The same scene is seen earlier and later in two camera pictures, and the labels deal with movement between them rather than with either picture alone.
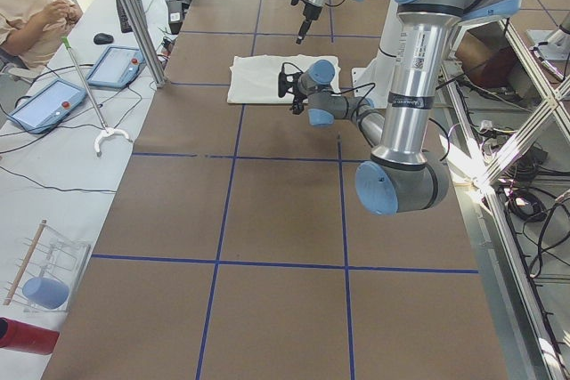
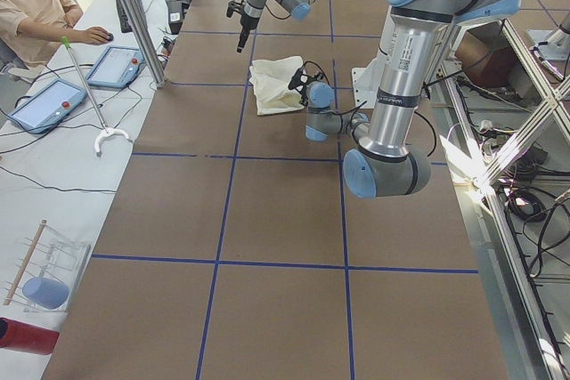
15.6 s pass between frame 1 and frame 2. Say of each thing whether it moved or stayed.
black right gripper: moved
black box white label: stayed
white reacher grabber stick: stayed
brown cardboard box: stayed
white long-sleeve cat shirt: moved
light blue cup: stayed
